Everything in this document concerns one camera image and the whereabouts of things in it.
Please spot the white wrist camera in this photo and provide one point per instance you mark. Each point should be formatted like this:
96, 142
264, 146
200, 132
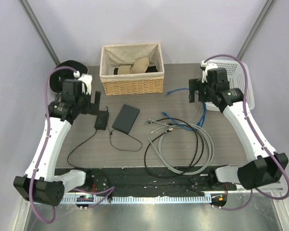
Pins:
205, 67
86, 80

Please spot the beige cap in basket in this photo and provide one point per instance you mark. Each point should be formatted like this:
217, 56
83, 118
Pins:
138, 67

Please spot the wicker basket with liner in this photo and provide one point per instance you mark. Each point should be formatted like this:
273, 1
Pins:
113, 56

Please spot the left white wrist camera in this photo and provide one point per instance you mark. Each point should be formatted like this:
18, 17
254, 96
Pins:
86, 80

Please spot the black network switch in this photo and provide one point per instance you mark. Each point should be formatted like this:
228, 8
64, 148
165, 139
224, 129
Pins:
125, 119

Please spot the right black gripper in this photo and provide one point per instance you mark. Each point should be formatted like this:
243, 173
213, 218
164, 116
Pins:
195, 85

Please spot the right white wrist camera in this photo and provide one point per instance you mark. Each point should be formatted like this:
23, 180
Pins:
205, 67

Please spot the black and beige bucket hat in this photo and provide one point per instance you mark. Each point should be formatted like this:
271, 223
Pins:
56, 79

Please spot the white plastic perforated basket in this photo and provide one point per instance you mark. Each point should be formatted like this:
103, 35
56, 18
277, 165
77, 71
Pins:
236, 77

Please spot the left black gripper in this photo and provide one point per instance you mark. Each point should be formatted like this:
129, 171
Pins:
92, 108

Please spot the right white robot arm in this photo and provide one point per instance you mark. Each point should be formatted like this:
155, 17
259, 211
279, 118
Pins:
264, 163

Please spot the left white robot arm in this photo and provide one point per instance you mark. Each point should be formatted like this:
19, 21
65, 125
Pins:
39, 181

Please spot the black power adapter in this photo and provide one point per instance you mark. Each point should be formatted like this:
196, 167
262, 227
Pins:
101, 120

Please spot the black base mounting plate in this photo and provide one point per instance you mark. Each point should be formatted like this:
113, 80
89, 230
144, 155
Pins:
136, 180

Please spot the white slotted cable duct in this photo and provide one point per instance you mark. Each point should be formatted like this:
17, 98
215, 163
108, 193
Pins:
83, 199

